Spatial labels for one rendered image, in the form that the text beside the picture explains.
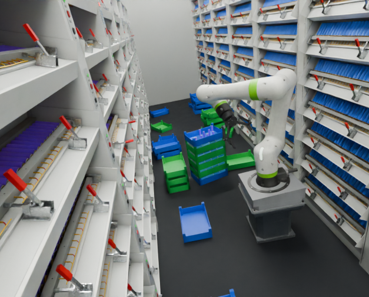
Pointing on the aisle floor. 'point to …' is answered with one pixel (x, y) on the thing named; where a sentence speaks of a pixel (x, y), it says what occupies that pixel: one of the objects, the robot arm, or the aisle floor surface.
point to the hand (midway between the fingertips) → (243, 140)
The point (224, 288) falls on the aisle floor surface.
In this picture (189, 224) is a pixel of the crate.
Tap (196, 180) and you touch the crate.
